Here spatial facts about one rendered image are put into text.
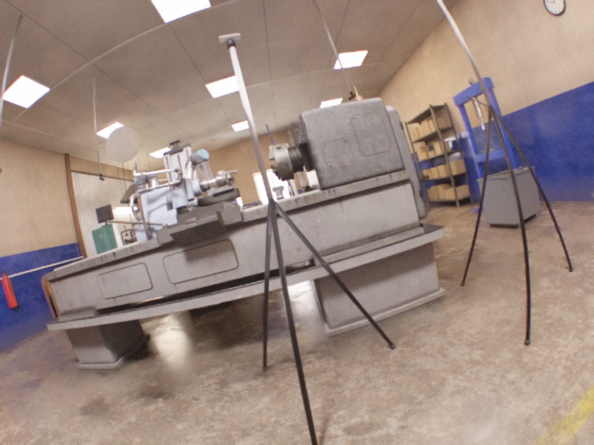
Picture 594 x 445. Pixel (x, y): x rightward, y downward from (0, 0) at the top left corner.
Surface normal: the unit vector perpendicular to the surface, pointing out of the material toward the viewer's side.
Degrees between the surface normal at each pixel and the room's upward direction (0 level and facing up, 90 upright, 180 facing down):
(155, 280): 90
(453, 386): 0
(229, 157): 90
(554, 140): 90
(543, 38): 90
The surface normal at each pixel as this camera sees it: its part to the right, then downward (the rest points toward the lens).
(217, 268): 0.04, 0.05
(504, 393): -0.26, -0.96
